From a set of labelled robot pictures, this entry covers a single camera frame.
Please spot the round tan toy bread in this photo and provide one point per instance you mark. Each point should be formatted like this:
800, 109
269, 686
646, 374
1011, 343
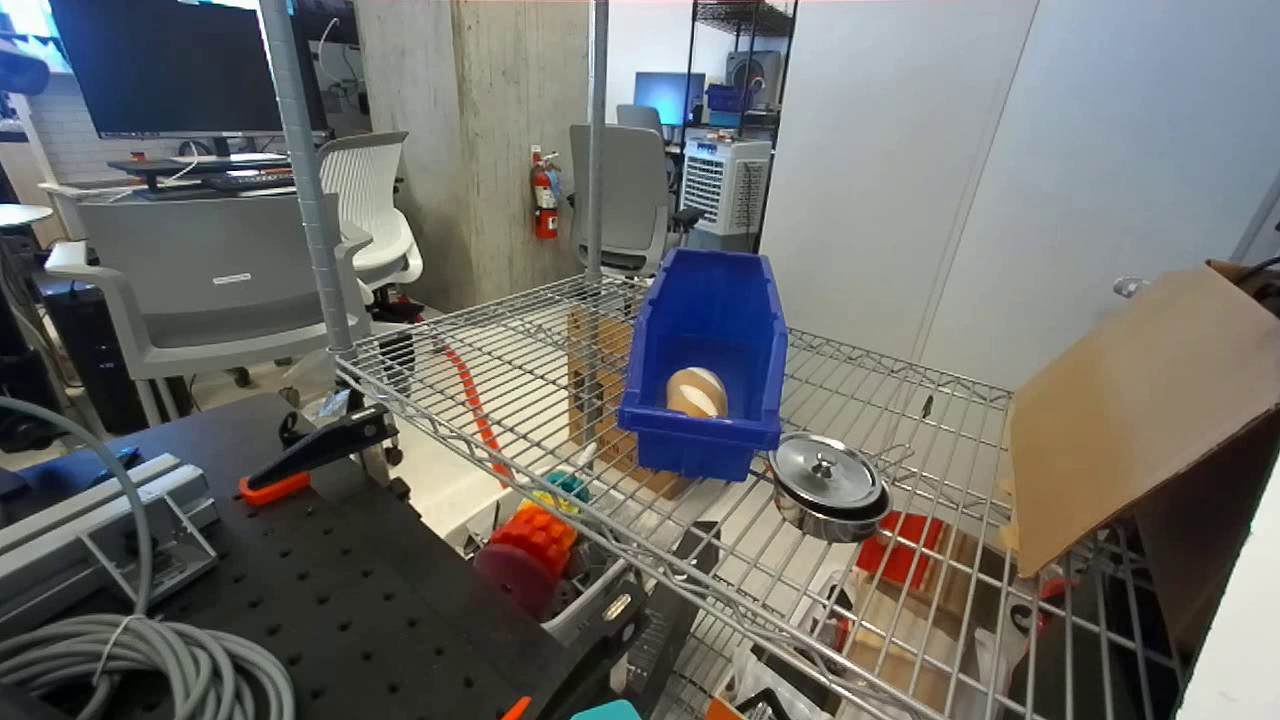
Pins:
698, 392

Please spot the small teal toy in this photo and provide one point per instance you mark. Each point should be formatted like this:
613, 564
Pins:
570, 486

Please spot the orange studded toy block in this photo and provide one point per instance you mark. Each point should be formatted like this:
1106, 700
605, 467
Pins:
539, 536

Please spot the maroon round toy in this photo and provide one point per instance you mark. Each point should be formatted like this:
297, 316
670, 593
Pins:
512, 580

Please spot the grey metal shelf pole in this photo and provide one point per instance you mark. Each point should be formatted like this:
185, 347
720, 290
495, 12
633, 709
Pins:
309, 185

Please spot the brown wooden block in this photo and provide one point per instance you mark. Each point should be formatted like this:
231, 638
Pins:
601, 401

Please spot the blue plastic bin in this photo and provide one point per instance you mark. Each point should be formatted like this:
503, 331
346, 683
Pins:
713, 322

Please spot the grey high-back chair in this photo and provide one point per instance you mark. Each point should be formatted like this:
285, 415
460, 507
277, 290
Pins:
622, 192

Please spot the orange-red tube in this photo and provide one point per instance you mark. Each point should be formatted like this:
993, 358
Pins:
477, 407

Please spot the red fire extinguisher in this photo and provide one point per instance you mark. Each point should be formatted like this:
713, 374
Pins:
545, 196

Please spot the white computer tower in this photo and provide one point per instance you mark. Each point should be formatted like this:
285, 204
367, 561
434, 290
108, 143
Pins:
729, 185

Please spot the round silver metal tin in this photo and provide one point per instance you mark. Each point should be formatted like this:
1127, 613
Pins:
825, 478

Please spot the small monitor with blue screen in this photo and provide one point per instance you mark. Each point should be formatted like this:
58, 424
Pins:
666, 98

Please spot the black storage rack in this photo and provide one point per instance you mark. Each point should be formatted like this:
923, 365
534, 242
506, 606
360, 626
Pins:
745, 81

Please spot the white office chair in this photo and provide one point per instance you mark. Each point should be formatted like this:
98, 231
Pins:
374, 212

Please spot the red plastic object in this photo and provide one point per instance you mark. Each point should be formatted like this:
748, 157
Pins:
902, 549

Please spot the teal plastic object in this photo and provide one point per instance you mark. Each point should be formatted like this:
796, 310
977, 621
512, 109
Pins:
611, 709

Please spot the black perforated board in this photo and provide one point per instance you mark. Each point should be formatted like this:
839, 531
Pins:
346, 586

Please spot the grey office chair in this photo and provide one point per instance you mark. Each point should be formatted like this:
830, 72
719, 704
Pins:
213, 274

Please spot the brown cardboard box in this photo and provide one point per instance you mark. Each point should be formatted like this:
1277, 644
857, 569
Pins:
1132, 401

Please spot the large black monitor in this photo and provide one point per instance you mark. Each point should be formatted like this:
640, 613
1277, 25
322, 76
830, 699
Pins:
165, 63

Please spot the grey aluminium rail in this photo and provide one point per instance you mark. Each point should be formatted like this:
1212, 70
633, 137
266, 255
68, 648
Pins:
94, 525

